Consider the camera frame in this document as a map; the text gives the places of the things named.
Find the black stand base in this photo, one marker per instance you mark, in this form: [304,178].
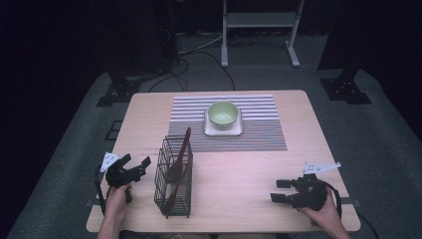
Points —
[345,90]
[119,93]

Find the white metal stand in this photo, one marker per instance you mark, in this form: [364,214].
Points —
[260,19]

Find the white square plate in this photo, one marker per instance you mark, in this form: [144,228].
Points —
[212,131]

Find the person's right hand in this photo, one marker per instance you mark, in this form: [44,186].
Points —
[323,215]

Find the striped placemat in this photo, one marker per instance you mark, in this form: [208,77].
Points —
[258,132]

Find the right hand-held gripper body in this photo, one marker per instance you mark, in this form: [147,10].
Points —
[310,192]

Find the person's left hand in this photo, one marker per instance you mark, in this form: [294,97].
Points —
[115,204]

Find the light green bowl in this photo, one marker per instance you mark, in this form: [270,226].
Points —
[223,115]

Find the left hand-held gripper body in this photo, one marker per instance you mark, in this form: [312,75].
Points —
[117,176]

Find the long brown wooden spoon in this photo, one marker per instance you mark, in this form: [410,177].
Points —
[180,156]

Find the black floor frame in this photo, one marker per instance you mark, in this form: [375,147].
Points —
[109,134]

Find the brown wooden utensil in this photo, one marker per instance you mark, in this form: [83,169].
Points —
[175,192]

